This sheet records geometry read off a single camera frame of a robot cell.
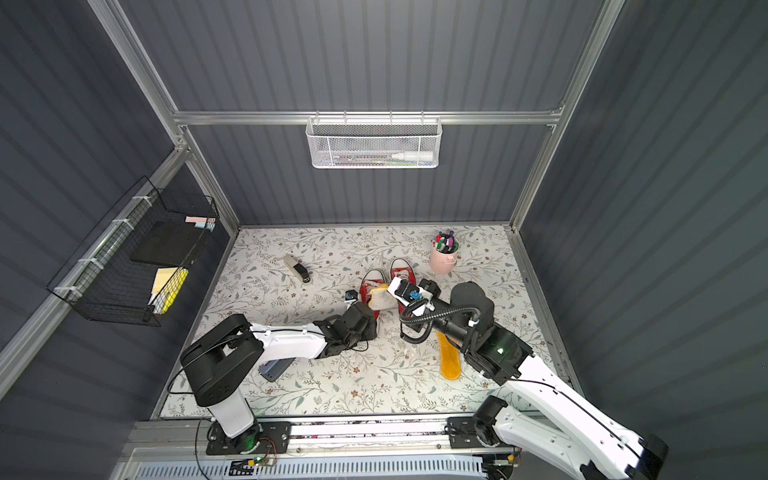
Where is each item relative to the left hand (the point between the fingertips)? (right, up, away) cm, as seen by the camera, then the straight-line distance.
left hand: (372, 323), depth 91 cm
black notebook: (-52, +24, -15) cm, 59 cm away
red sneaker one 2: (+10, +16, +11) cm, 22 cm away
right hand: (+7, +15, -29) cm, 33 cm away
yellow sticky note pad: (-41, +15, -29) cm, 53 cm away
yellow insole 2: (+4, +11, -23) cm, 26 cm away
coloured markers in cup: (+24, +25, +8) cm, 36 cm away
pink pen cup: (+24, +18, +11) cm, 32 cm away
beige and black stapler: (-27, +16, +11) cm, 34 cm away
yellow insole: (+23, -8, -7) cm, 25 cm away
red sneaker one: (-1, +13, +9) cm, 16 cm away
